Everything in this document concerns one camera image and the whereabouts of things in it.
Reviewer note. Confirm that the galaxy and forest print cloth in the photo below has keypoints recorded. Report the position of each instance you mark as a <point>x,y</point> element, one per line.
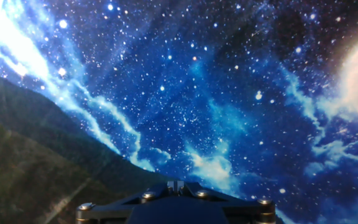
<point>197,93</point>

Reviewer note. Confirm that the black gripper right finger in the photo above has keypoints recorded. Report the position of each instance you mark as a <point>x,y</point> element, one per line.
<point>266,214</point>

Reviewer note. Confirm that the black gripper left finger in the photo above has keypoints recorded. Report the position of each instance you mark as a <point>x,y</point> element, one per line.
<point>85,214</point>

